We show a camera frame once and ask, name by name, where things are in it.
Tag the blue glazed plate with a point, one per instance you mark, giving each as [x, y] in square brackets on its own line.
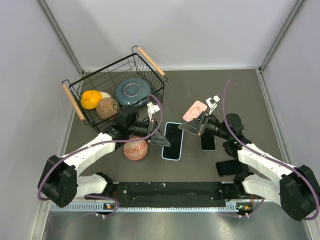
[133, 91]

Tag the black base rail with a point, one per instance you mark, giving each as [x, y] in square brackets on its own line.
[173, 194]

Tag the teal phone black screen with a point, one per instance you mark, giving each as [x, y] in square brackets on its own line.
[207, 142]

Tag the pink phone case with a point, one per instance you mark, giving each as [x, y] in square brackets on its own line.
[194, 111]

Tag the black wire dish basket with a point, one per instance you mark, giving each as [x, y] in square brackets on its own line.
[137, 65]

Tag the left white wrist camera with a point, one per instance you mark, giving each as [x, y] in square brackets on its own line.
[152, 109]

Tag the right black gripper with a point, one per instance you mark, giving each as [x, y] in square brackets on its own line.
[196, 127]

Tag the yellow ribbed bowl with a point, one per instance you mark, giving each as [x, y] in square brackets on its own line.
[90, 99]

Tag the black phone case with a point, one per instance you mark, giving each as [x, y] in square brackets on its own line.
[230, 167]

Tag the light blue phone case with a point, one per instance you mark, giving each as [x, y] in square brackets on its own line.
[181, 142]

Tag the brown ceramic bowl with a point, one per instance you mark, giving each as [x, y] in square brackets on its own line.
[107, 108]

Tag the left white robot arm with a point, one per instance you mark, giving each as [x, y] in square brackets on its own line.
[61, 180]

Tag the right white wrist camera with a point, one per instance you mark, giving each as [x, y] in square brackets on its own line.
[212, 103]

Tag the cream patterned bowl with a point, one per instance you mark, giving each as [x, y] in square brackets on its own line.
[105, 95]

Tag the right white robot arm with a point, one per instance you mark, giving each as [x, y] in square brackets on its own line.
[295, 189]

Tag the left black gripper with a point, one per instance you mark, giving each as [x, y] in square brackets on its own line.
[158, 138]

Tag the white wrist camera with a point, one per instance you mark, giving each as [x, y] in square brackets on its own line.
[152, 109]
[212, 103]

